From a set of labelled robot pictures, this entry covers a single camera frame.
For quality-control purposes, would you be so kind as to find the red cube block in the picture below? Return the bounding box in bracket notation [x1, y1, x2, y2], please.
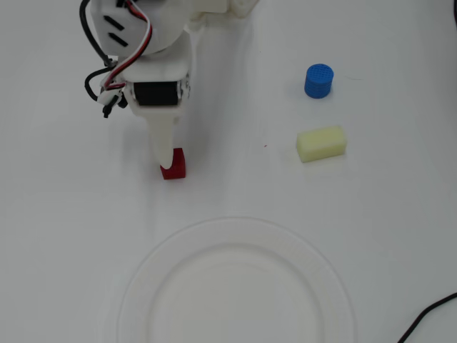
[160, 147, 187, 181]

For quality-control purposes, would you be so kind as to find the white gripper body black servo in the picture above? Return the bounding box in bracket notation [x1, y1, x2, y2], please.
[121, 32, 194, 118]

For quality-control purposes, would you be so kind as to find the blue cylinder block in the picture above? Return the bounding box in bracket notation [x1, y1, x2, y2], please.
[303, 63, 335, 99]

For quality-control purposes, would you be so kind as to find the thin black cable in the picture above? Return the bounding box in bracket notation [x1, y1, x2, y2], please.
[397, 292, 457, 343]

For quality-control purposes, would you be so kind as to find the pale yellow rectangular block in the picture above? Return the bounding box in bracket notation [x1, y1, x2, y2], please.
[296, 124, 348, 164]

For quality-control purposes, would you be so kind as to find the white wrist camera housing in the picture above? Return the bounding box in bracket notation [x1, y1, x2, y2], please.
[88, 0, 155, 60]

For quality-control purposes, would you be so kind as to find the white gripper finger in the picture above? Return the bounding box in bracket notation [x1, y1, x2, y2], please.
[142, 113, 180, 169]

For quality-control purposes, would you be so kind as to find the red white black servo wire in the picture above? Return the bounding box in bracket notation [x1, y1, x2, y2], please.
[103, 0, 155, 91]

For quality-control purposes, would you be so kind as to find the white round plate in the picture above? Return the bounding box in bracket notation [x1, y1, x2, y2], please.
[116, 216, 358, 343]

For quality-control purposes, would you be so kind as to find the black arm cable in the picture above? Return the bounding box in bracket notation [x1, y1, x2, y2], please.
[79, 0, 128, 119]

